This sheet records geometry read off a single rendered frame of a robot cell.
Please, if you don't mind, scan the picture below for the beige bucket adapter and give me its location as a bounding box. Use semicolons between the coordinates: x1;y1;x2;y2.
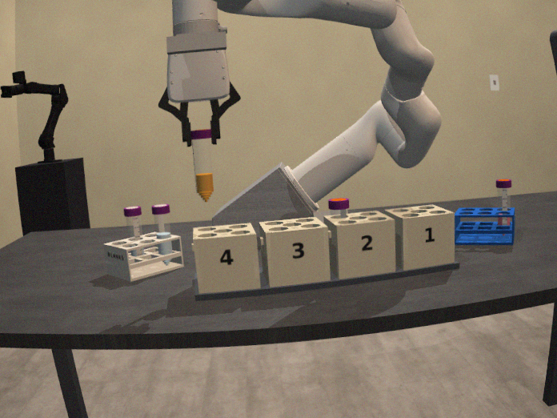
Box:
259;217;331;287
192;223;261;294
384;205;455;271
323;211;395;279

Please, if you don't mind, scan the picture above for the beige tube rack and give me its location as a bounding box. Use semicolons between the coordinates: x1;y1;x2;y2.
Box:
103;232;184;282

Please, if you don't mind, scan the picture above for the blue tube rack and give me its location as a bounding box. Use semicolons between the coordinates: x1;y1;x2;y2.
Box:
455;207;515;245

